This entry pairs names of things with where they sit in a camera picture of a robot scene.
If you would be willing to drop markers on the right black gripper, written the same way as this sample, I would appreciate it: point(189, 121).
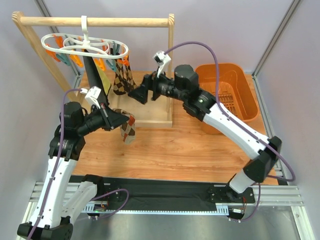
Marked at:
point(150, 86)

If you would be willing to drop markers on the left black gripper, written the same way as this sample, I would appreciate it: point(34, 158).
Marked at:
point(108, 117)

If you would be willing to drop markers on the dark brown argyle sock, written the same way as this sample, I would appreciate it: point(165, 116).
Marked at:
point(120, 81)

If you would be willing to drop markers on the teal clothes peg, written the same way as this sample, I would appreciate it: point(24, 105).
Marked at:
point(111, 64)

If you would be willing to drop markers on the grey black long sock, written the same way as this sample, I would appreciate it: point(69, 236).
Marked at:
point(94, 78)

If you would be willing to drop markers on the white round clip hanger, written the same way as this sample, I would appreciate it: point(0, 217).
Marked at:
point(84, 45)

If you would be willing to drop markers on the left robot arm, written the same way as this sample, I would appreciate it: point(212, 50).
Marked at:
point(54, 218)

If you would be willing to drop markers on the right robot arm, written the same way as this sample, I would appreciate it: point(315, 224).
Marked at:
point(262, 151)

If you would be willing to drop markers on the wooden hanging rack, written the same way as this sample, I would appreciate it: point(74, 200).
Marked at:
point(155, 115)

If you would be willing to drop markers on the orange clothes peg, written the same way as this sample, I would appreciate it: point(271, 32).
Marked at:
point(76, 59)

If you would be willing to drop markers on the orange plastic basket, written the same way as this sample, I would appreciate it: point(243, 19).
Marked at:
point(234, 91)

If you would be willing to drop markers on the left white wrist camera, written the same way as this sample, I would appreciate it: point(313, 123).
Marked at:
point(94, 96)

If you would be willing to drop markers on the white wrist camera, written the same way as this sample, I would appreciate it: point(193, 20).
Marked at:
point(162, 59)
point(94, 96)

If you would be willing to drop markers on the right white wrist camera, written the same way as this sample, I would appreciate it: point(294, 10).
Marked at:
point(162, 59)

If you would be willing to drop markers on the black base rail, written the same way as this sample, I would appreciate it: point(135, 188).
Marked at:
point(145, 195)

